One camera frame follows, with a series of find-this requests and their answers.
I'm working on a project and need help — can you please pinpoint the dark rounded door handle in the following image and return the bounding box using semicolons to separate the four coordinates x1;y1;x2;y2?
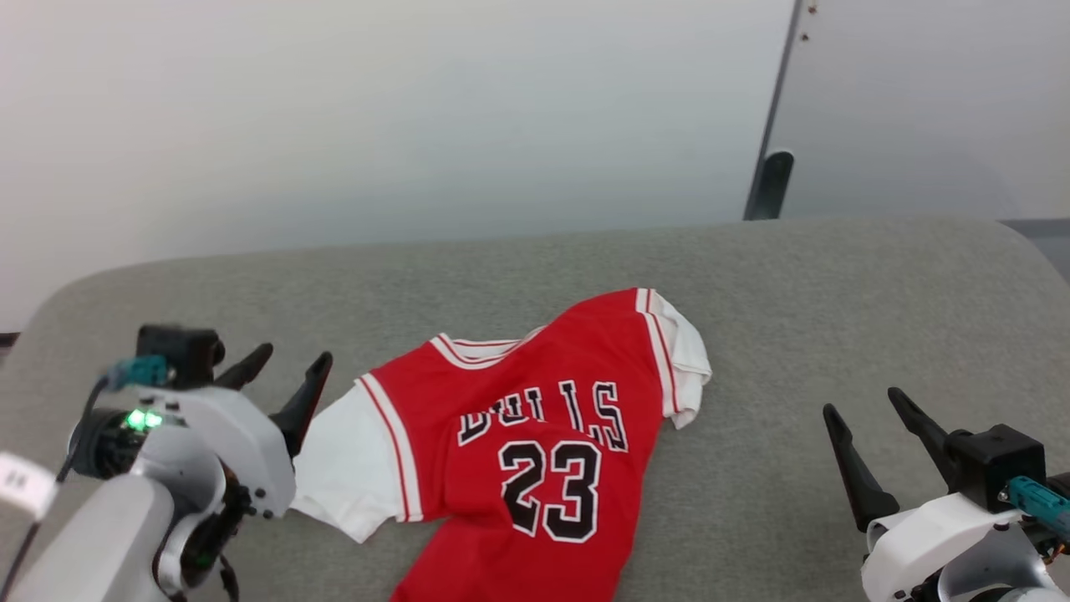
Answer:
746;150;795;221

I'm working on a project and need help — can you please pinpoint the dark door frame strip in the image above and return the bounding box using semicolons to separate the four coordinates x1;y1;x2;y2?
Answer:
742;0;803;221

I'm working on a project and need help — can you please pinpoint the teal camera connector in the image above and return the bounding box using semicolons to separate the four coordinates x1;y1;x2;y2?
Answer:
999;477;1070;544
104;355;171;392

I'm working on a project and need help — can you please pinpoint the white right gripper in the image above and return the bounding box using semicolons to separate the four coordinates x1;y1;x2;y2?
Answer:
823;387;1017;602

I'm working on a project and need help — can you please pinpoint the black left camera cable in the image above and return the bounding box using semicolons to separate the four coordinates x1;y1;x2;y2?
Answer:
0;376;114;586

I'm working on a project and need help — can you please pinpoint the teal left camera connector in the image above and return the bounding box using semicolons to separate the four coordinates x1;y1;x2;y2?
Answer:
104;355;171;392

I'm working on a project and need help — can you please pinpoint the teal right camera connector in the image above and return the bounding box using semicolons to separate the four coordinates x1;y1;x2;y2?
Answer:
999;477;1070;544

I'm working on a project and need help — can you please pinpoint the red number 23 basketball jersey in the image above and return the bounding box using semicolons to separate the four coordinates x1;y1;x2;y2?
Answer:
288;288;713;602

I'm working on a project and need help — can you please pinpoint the white cable label tag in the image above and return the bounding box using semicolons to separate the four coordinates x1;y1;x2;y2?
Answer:
0;452;58;521

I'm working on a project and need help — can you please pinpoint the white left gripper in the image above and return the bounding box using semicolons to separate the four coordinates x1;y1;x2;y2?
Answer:
125;343;334;519

